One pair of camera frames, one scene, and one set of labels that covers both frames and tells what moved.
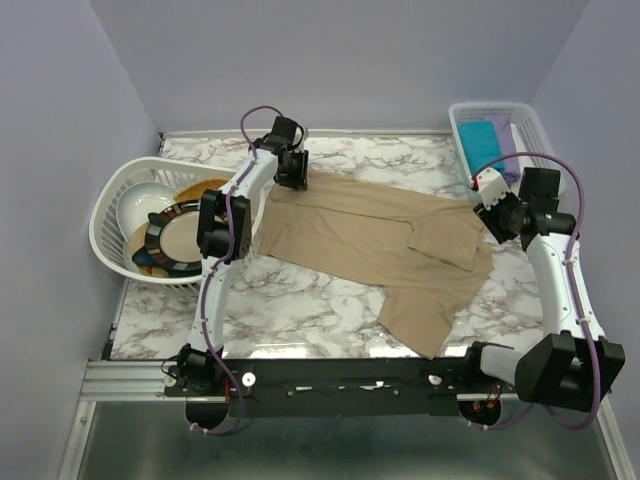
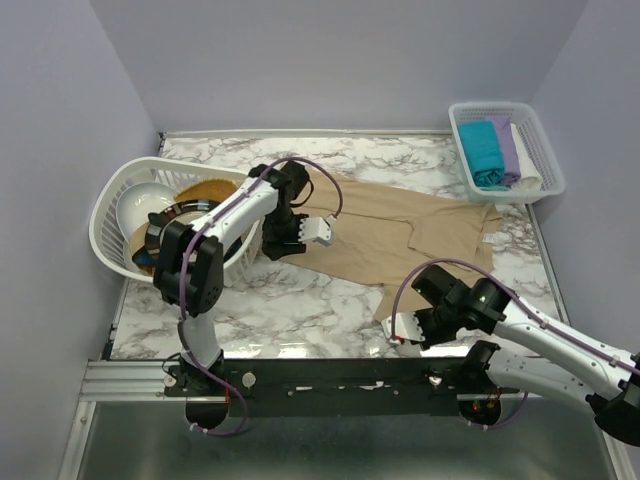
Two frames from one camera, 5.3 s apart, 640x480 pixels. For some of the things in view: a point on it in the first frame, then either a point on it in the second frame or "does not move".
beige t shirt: (425, 253) does not move
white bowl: (138, 201) does not move
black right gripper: (488, 218) → (429, 338)
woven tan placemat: (195, 190) does not move
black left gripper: (299, 178) → (274, 247)
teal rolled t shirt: (481, 145) does not move
